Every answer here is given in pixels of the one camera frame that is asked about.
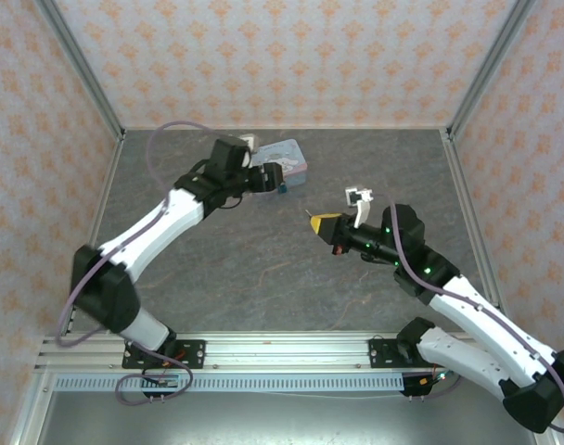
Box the slotted grey cable duct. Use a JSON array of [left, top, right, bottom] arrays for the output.
[[53, 374, 407, 393]]

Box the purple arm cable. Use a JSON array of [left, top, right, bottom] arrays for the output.
[[54, 121, 231, 349], [386, 194, 564, 435]]

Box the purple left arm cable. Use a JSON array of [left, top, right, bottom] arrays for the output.
[[54, 121, 231, 349]]

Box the blue cartoon tin box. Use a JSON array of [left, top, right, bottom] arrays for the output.
[[250, 137, 311, 191]]

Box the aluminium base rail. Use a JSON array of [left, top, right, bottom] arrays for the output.
[[33, 336, 455, 373]]

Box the purple cable loop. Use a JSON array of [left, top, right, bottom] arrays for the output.
[[114, 351, 194, 405]]

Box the small electronics board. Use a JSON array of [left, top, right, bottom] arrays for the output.
[[401, 368, 455, 402], [141, 374, 180, 401]]

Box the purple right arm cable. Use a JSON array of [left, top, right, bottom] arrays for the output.
[[386, 194, 564, 435]]

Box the aluminium side rail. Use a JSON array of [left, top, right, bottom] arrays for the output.
[[61, 129, 127, 336], [442, 129, 502, 312]]

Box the aluminium frame post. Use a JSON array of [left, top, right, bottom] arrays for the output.
[[34, 0, 127, 142], [8, 370, 56, 445], [444, 0, 537, 142]]

